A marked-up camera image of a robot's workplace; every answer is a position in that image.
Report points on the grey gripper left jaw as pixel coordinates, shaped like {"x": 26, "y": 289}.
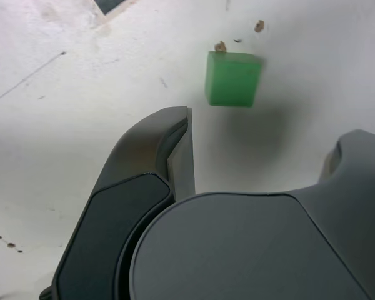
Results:
{"x": 112, "y": 225}

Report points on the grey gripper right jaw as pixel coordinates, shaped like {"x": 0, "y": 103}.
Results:
{"x": 253, "y": 250}

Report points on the green cube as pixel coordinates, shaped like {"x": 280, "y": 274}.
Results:
{"x": 232, "y": 79}

